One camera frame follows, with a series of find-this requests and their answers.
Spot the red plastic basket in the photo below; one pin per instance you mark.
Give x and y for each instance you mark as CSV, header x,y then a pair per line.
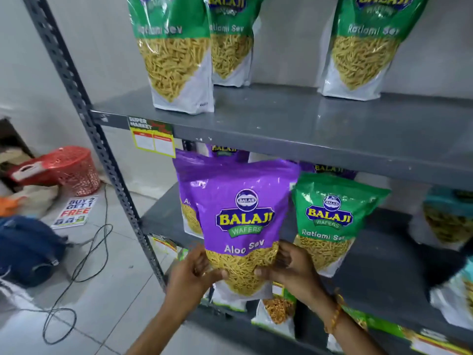
x,y
66,168

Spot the purple snack packet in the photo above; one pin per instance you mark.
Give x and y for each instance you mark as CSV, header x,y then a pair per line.
x,y
244,203
227,152
184,188
329,170

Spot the person's right hand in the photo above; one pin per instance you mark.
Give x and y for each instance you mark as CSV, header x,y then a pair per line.
x,y
295,275

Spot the grey metal shelf rack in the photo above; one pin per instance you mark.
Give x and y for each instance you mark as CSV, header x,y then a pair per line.
x,y
295,121

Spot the person's left forearm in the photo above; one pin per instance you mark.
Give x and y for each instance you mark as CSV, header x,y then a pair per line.
x,y
159,329

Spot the person's left thumb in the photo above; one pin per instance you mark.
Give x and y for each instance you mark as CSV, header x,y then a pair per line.
x,y
216,277

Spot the person's left hand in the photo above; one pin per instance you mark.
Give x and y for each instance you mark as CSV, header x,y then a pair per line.
x,y
186,280

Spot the person's right forearm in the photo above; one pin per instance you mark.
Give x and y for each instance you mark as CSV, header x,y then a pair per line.
x,y
351,332

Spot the white green snack packet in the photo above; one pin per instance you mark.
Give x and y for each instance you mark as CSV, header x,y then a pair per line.
x,y
275,314
227,301

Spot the printed offer sign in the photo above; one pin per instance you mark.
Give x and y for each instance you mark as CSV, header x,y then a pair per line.
x,y
74,212

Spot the green yellow snack packet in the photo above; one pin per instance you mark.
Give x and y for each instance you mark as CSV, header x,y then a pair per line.
x,y
406,334

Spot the beige cloth bag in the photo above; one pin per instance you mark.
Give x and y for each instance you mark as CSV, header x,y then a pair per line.
x,y
35,199

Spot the person's right thumb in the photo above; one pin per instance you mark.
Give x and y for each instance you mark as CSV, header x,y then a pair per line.
x,y
268,274

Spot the blue bag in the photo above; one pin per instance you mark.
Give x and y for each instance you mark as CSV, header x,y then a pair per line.
x,y
29,249

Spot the gold bangle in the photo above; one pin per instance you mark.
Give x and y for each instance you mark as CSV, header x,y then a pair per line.
x,y
335,314

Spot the orange cloth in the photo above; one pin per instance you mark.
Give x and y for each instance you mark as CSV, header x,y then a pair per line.
x,y
7,207

